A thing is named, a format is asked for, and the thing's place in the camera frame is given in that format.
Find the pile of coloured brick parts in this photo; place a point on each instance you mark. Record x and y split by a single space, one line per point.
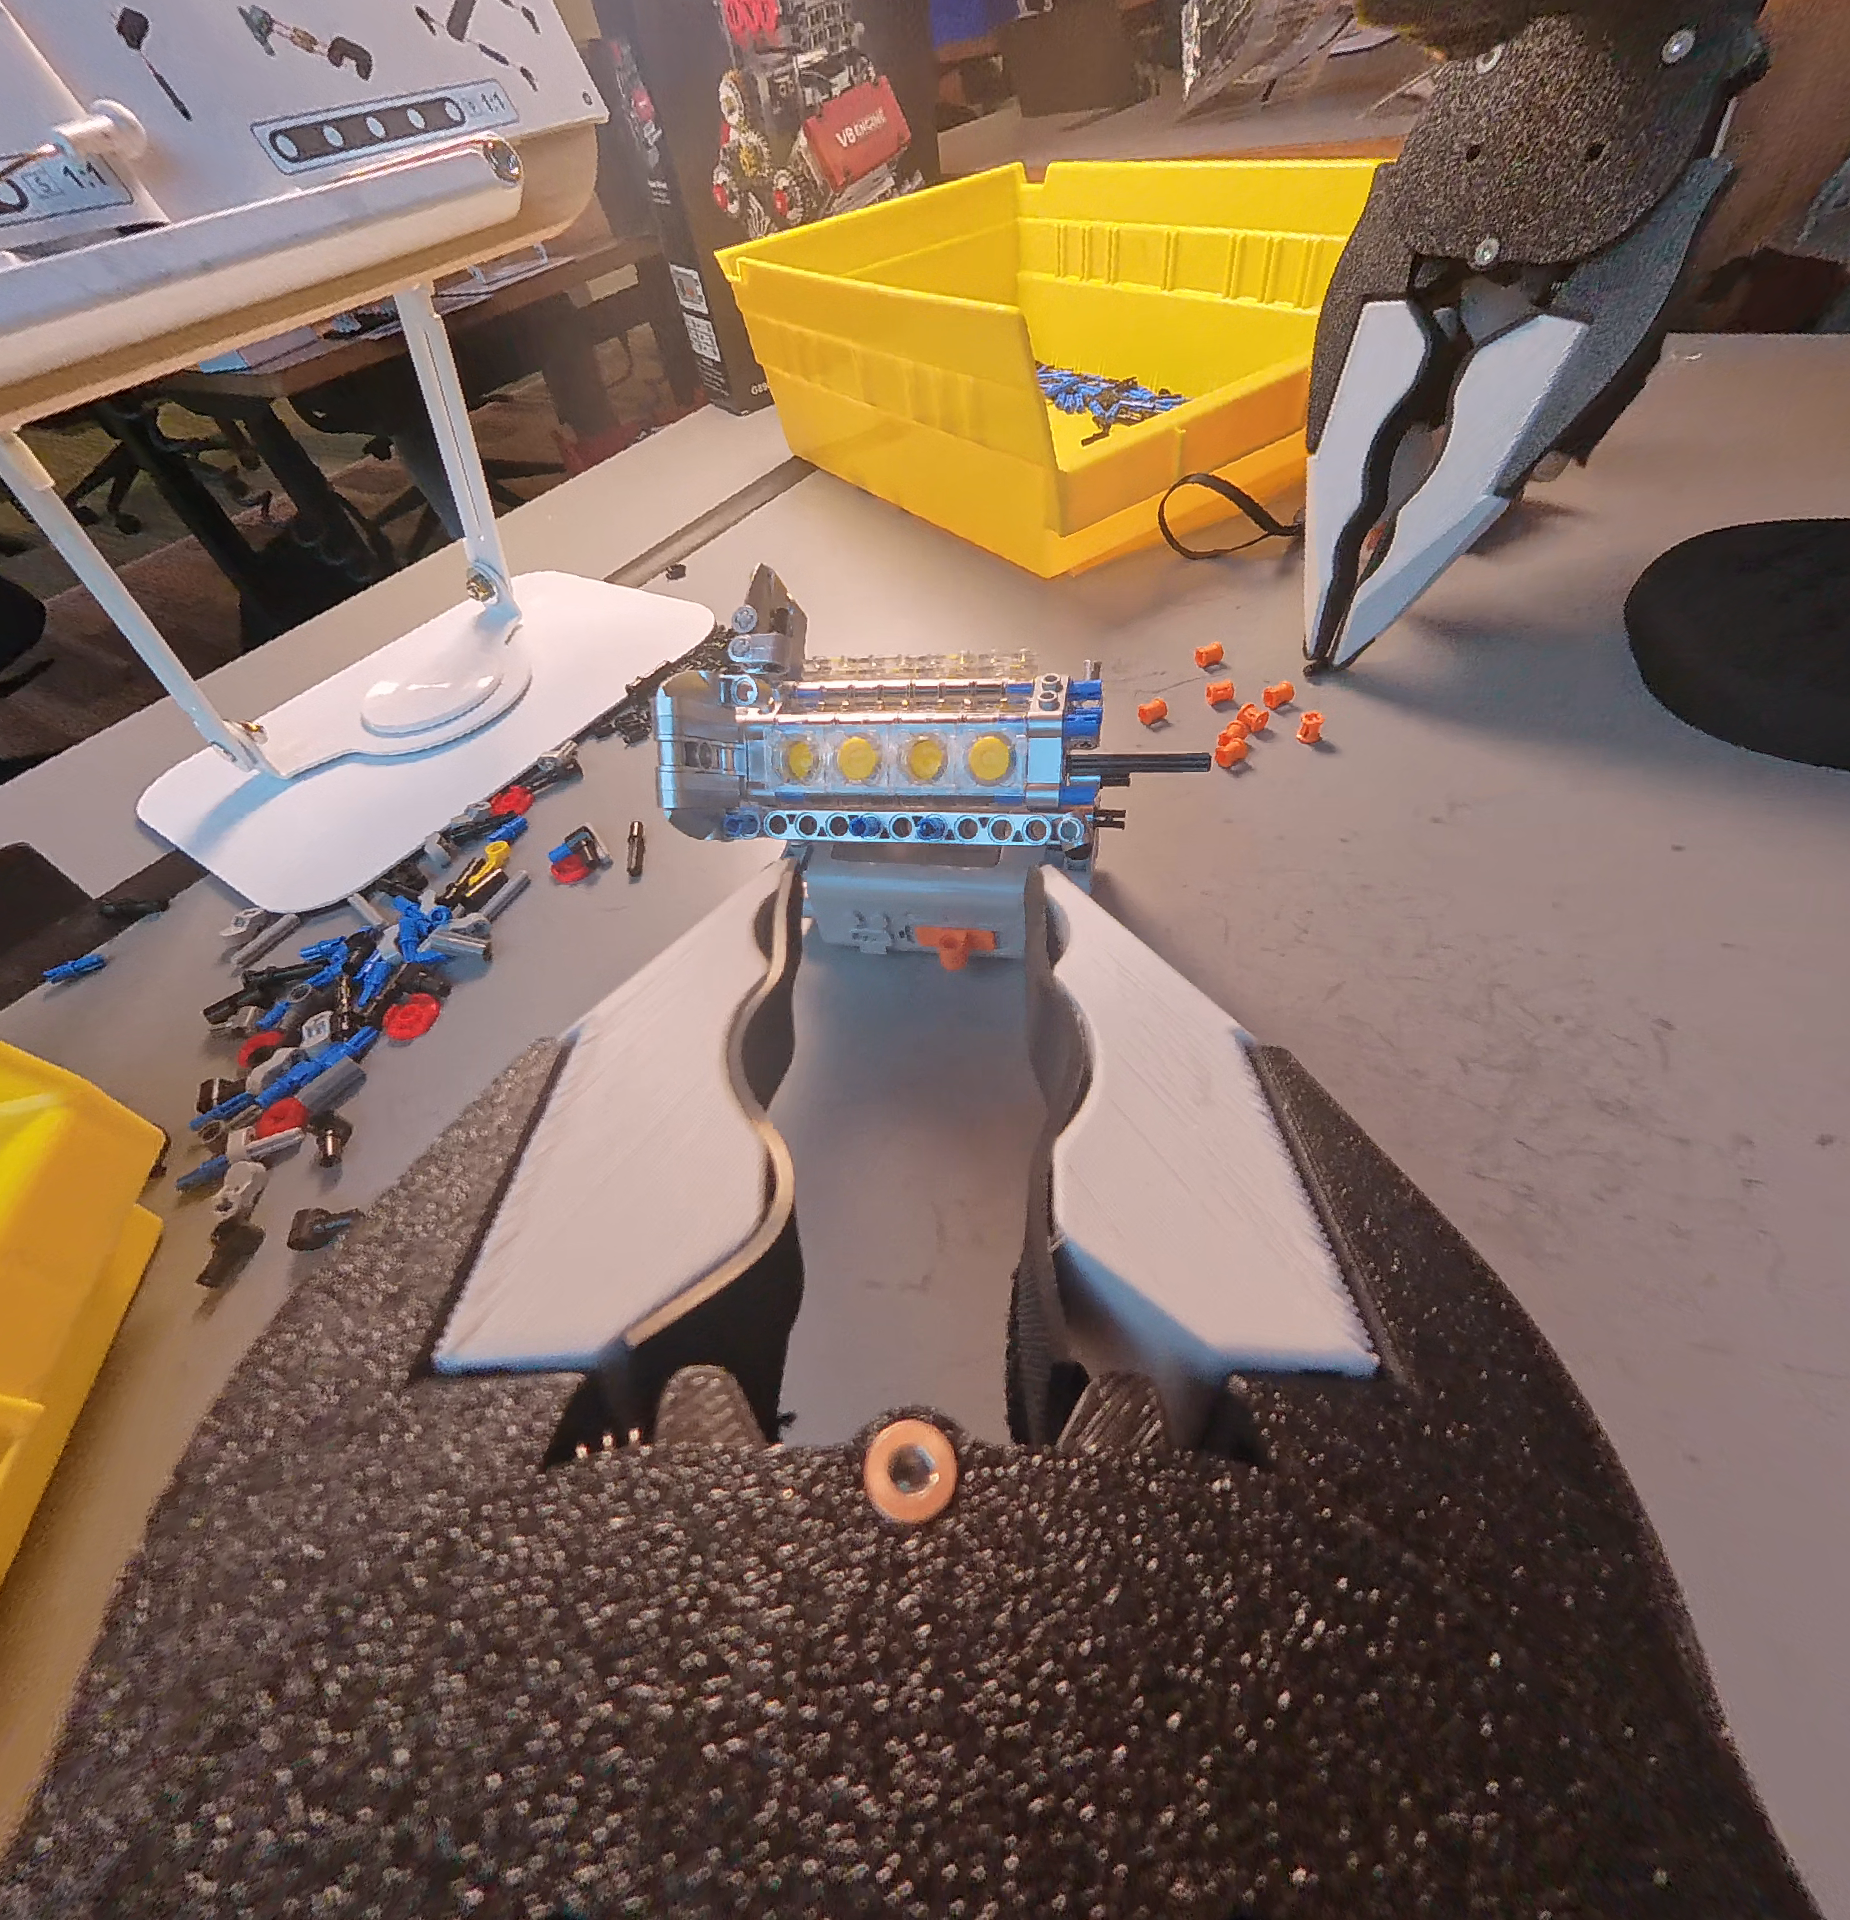
327 991

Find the grey desk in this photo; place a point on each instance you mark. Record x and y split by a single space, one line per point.
1556 1050

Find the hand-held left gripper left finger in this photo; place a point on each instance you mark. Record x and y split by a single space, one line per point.
610 1201

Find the background desk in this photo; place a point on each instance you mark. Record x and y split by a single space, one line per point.
355 346

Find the black toy set box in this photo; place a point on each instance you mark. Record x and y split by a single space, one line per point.
822 134

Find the building instruction booklet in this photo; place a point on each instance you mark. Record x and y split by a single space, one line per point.
417 61

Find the toy brick engine model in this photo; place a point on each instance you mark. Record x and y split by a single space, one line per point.
866 752

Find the large yellow plastic bin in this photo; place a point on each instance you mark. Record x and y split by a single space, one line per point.
41 1290

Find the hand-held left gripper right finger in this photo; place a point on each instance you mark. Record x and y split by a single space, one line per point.
1197 1201

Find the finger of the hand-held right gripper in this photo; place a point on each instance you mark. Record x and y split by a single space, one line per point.
1497 437
1370 451

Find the scatter of blue black pins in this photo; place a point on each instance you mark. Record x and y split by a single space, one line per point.
1107 390

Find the white book stand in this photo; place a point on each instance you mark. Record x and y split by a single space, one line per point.
504 676

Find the black wrist pad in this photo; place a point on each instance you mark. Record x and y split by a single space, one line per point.
1767 646

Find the cluster of orange bushes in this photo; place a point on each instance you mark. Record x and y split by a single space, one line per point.
1255 721

